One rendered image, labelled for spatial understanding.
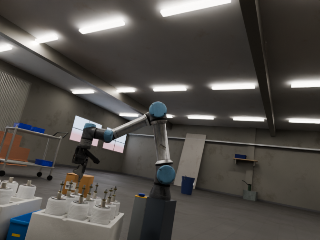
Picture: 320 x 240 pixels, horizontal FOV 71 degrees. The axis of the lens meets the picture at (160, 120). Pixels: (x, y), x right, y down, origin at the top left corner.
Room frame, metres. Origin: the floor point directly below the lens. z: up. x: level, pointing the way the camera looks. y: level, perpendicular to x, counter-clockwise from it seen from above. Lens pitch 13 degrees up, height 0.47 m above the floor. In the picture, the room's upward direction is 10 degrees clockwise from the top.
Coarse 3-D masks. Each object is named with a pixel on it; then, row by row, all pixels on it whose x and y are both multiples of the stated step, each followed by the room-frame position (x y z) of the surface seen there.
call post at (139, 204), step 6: (138, 198) 1.39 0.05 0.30; (144, 198) 1.39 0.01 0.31; (138, 204) 1.39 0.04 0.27; (144, 204) 1.38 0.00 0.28; (132, 210) 1.39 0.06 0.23; (138, 210) 1.39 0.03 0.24; (144, 210) 1.39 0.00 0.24; (132, 216) 1.39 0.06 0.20; (138, 216) 1.39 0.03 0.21; (132, 222) 1.39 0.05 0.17; (138, 222) 1.39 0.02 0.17; (132, 228) 1.39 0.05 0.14; (138, 228) 1.39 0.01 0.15; (132, 234) 1.39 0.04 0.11; (138, 234) 1.39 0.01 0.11
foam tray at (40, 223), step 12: (36, 216) 1.18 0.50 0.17; (48, 216) 1.17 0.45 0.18; (60, 216) 1.20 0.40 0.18; (120, 216) 1.44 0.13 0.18; (36, 228) 1.18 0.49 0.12; (48, 228) 1.17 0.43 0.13; (60, 228) 1.17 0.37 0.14; (72, 228) 1.17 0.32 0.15; (84, 228) 1.16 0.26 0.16; (96, 228) 1.16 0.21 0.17; (108, 228) 1.16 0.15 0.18; (120, 228) 1.50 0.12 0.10
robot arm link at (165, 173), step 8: (152, 104) 1.43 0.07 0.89; (160, 104) 1.43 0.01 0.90; (152, 112) 1.42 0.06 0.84; (160, 112) 1.42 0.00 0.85; (152, 120) 1.45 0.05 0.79; (160, 120) 1.44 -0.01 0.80; (160, 128) 1.45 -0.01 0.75; (160, 136) 1.45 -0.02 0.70; (160, 144) 1.45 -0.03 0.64; (160, 152) 1.45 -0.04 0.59; (168, 152) 1.47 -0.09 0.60; (160, 160) 1.46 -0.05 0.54; (168, 160) 1.45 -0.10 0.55; (160, 168) 1.42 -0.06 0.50; (168, 168) 1.42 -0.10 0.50; (160, 176) 1.43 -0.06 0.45; (168, 176) 1.43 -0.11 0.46
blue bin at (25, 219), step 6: (36, 210) 1.48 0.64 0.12; (18, 216) 1.30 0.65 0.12; (24, 216) 1.36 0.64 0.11; (30, 216) 1.42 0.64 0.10; (12, 222) 1.23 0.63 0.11; (18, 222) 1.23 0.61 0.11; (24, 222) 1.23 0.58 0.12; (12, 228) 1.24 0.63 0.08; (18, 228) 1.24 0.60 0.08; (24, 228) 1.24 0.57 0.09; (12, 234) 1.24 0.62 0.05; (18, 234) 1.24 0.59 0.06; (24, 234) 1.24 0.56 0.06
